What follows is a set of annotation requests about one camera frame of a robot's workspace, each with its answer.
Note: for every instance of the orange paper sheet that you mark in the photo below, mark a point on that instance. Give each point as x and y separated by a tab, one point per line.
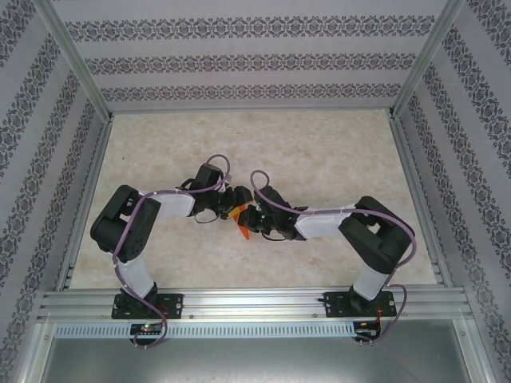
243	229

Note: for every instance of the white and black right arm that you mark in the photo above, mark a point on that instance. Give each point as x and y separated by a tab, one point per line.
319	225

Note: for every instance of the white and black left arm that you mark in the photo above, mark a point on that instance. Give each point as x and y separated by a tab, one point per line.
175	205

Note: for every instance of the right controller board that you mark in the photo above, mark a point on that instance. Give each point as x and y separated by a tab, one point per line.
365	330

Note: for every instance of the controller board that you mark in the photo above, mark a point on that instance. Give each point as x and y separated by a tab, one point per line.
365	330
145	328

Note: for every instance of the left controller board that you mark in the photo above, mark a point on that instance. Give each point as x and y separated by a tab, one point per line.
145	328

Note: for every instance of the aluminium mounting rail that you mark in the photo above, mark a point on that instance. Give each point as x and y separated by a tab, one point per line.
255	299

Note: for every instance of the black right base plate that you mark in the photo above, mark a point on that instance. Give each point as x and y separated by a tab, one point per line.
335	305

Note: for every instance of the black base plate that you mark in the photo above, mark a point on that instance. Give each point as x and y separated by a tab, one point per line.
171	305
335	305

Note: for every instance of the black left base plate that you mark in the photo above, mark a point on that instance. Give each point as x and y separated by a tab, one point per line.
171	305

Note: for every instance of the aluminium left side rail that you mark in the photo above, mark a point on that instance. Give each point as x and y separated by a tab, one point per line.
87	199

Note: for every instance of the aluminium right side rail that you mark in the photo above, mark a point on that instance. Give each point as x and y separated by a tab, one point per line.
419	199

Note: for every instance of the aluminium left frame post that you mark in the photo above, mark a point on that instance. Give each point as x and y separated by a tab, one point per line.
76	60

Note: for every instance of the aluminium frame post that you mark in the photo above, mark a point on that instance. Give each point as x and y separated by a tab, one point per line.
76	60
424	60

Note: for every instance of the aluminium right frame post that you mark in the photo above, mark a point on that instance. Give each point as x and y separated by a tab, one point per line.
424	60

